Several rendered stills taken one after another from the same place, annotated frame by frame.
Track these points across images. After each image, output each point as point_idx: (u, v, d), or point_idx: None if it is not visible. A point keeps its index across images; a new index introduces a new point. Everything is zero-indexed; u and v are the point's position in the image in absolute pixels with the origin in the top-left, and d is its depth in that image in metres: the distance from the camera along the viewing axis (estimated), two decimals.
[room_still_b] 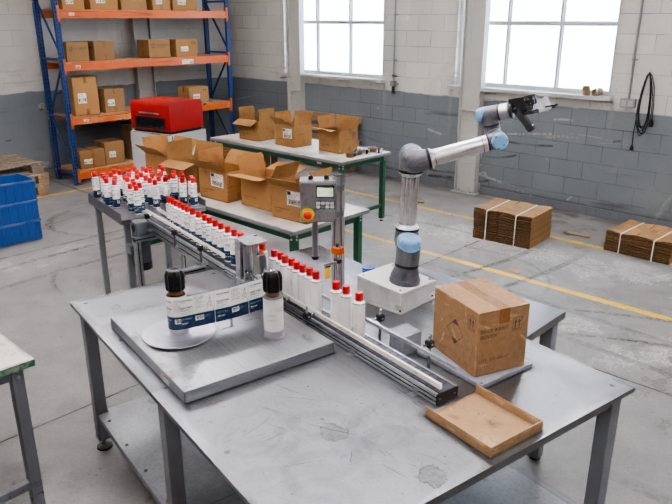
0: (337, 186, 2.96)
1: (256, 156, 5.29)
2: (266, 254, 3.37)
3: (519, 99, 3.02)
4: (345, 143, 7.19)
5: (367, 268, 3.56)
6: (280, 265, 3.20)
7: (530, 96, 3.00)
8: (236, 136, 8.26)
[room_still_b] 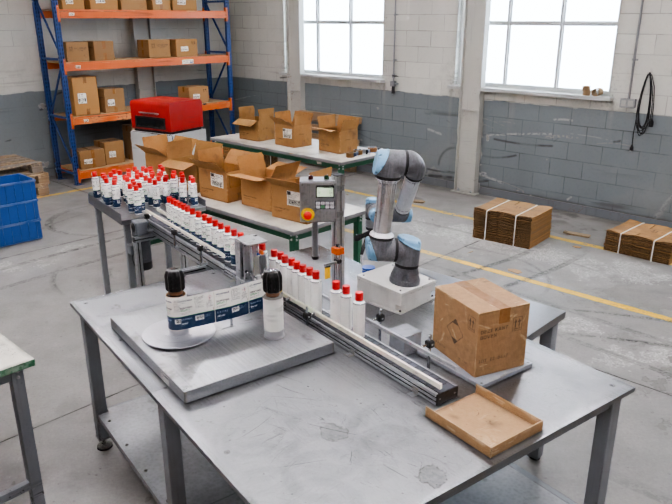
0: (337, 186, 2.96)
1: (256, 156, 5.29)
2: (266, 254, 3.37)
3: None
4: (345, 143, 7.19)
5: (367, 268, 3.56)
6: (280, 265, 3.20)
7: None
8: (236, 136, 8.26)
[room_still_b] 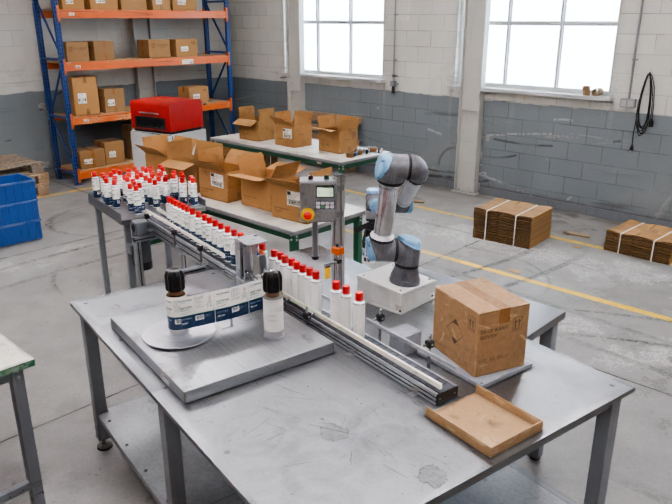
0: (337, 186, 2.96)
1: (256, 156, 5.29)
2: (266, 254, 3.37)
3: None
4: (345, 143, 7.19)
5: None
6: (280, 265, 3.20)
7: None
8: (236, 136, 8.26)
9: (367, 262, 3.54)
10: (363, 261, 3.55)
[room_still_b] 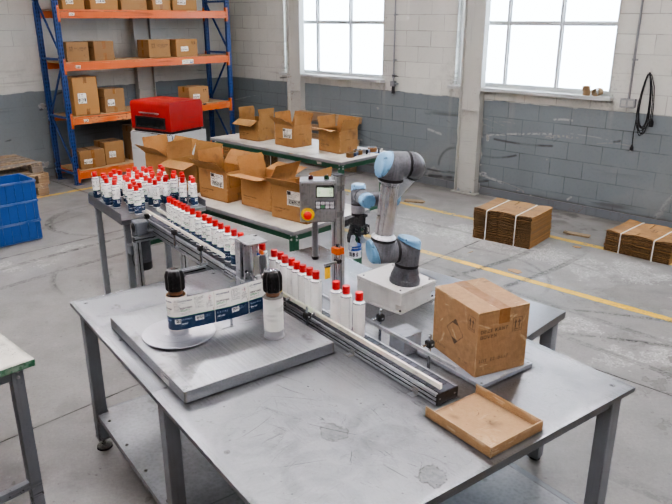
0: (337, 186, 2.96)
1: (256, 156, 5.29)
2: (266, 254, 3.37)
3: (361, 224, 3.47)
4: (345, 143, 7.19)
5: None
6: (280, 265, 3.20)
7: (362, 233, 3.49)
8: (236, 136, 8.26)
9: (352, 257, 3.55)
10: (349, 256, 3.57)
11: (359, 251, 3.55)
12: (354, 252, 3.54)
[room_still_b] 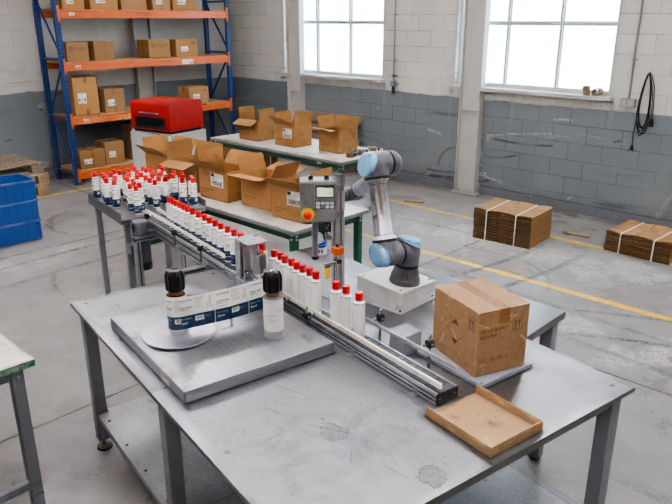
0: (337, 186, 2.96)
1: (256, 156, 5.29)
2: (266, 254, 3.37)
3: (325, 221, 3.52)
4: (345, 143, 7.19)
5: None
6: (280, 265, 3.20)
7: (326, 230, 3.54)
8: (236, 136, 8.26)
9: None
10: None
11: (324, 248, 3.60)
12: (319, 249, 3.59)
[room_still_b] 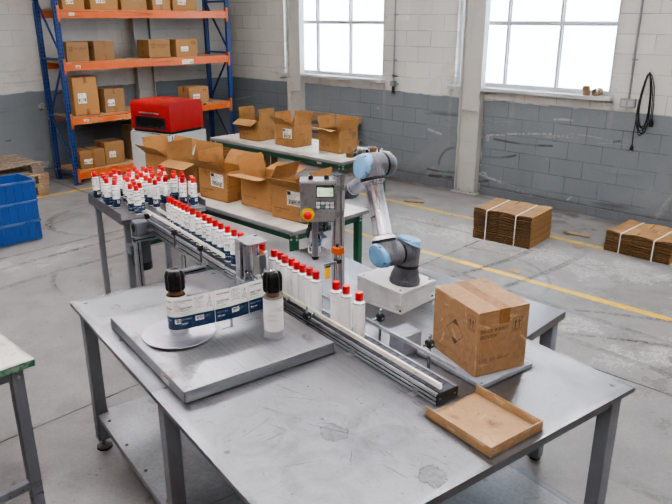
0: (337, 186, 2.96)
1: (256, 156, 5.29)
2: (266, 254, 3.37)
3: None
4: (345, 143, 7.19)
5: (312, 241, 3.61)
6: (280, 265, 3.20)
7: (321, 229, 3.56)
8: (236, 136, 8.26)
9: (312, 252, 3.62)
10: (308, 251, 3.64)
11: (318, 247, 3.62)
12: None
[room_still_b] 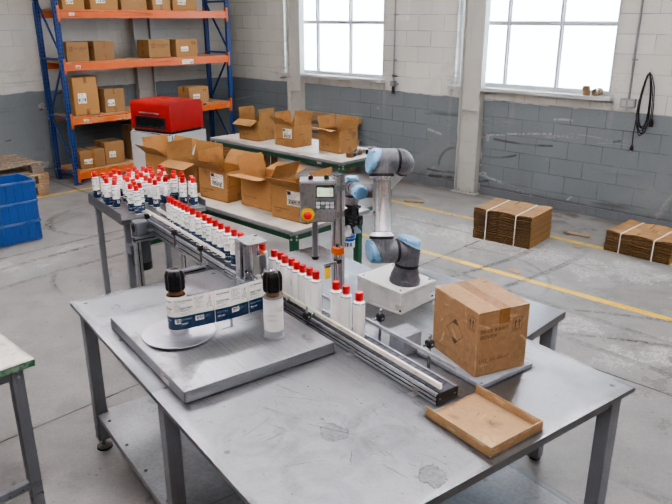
0: (337, 186, 2.96)
1: (256, 156, 5.29)
2: (266, 254, 3.37)
3: (355, 215, 3.60)
4: (345, 143, 7.19)
5: (347, 236, 3.67)
6: (280, 265, 3.20)
7: (355, 224, 3.62)
8: (236, 136, 8.26)
9: (346, 247, 3.69)
10: None
11: (353, 241, 3.69)
12: (348, 242, 3.68)
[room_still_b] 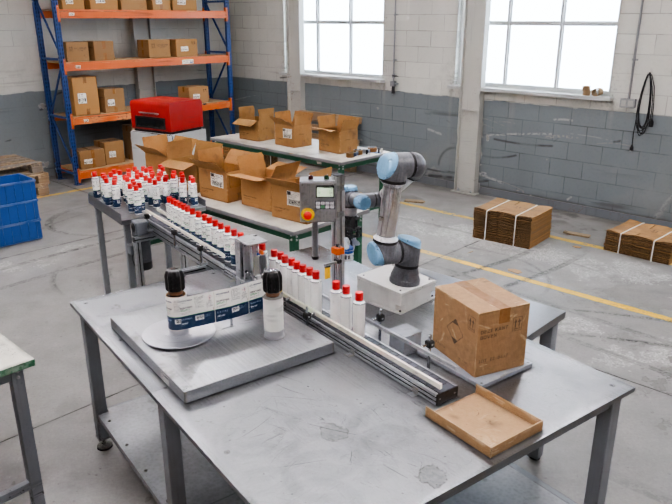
0: (337, 186, 2.96)
1: (256, 156, 5.29)
2: (266, 254, 3.37)
3: (353, 227, 3.43)
4: (345, 143, 7.19)
5: (345, 248, 3.50)
6: (280, 265, 3.20)
7: (354, 236, 3.44)
8: (236, 136, 8.26)
9: (344, 260, 3.51)
10: None
11: (351, 254, 3.51)
12: (346, 255, 3.50)
